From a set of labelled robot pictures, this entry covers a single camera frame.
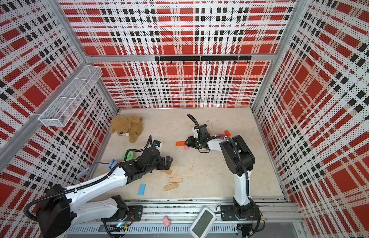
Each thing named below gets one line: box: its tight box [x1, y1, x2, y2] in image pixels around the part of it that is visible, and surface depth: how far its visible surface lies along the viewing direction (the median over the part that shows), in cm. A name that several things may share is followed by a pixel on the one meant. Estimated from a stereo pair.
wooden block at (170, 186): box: [164, 182, 179, 191], surface depth 84 cm
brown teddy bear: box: [110, 115, 144, 144], surface depth 95 cm
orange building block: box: [176, 141, 185, 147], surface depth 101 cm
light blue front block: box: [137, 183, 146, 196], surface depth 84 cm
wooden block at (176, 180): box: [168, 177, 183, 183], surface depth 86 cm
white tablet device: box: [189, 207, 217, 238], surface depth 69 cm
